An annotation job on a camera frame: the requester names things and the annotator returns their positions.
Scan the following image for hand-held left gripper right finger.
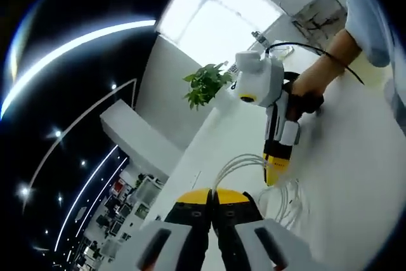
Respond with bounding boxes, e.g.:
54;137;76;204
212;188;311;271

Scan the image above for long ceiling light strip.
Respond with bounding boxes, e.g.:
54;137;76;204
0;19;157;119

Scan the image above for person's right hand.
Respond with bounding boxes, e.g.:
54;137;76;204
286;90;325;122

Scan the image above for white wired earphones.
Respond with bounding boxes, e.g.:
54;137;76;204
211;152;311;230

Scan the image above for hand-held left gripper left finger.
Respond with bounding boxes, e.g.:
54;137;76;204
131;188;213;271

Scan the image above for green potted plant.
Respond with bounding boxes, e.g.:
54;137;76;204
183;63;234;112

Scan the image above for person's light blue shirt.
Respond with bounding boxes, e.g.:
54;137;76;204
341;0;406;126

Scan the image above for grey frame table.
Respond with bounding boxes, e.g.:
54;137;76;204
291;0;347;36

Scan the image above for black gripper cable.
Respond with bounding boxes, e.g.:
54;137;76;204
265;41;366;86

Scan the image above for white desktop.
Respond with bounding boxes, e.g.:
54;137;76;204
144;10;406;271

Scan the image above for small grey desk gadget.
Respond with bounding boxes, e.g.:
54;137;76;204
251;29;270;46

